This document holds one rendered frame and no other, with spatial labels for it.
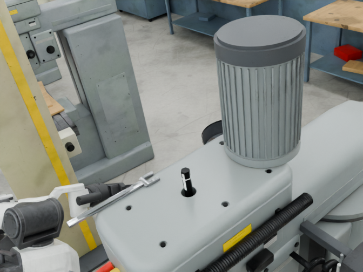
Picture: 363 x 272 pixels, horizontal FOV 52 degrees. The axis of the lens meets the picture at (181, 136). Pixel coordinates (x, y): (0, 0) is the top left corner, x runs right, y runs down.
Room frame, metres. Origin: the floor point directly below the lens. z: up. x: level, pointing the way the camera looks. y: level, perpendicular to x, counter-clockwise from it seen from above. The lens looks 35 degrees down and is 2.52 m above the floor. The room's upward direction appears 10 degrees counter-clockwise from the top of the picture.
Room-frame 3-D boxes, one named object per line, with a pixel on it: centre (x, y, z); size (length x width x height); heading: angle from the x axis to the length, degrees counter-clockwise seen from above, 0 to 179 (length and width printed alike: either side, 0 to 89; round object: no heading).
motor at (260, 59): (0.79, -0.21, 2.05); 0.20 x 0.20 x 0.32
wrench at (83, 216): (0.68, 0.19, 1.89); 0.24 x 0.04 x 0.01; 120
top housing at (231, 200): (0.67, -0.01, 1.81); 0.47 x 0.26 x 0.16; 121
